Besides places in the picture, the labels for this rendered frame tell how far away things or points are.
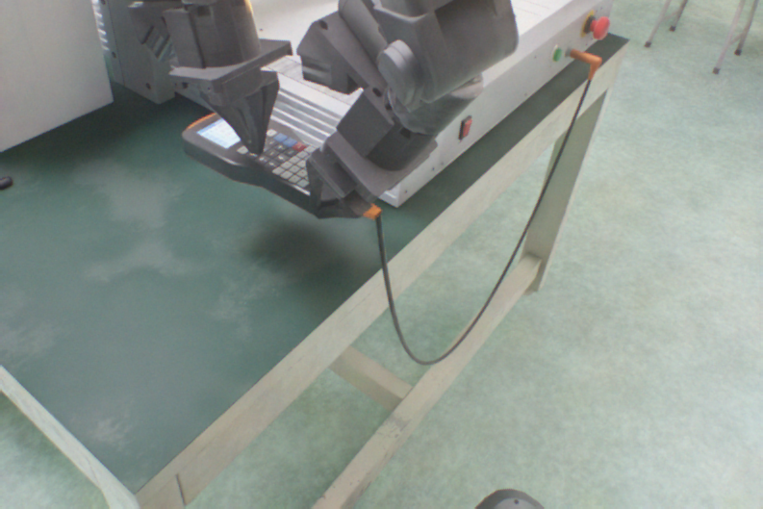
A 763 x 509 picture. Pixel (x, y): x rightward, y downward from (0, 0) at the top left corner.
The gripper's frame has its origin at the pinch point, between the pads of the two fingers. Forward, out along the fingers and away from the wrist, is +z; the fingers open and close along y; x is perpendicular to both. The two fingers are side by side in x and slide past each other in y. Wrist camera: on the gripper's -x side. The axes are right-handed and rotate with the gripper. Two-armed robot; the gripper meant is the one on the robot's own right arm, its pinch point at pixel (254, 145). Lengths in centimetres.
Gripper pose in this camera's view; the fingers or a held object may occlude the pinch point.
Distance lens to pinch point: 64.5
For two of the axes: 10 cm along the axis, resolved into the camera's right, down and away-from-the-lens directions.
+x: 8.0, 2.1, -5.6
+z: 1.5, 8.4, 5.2
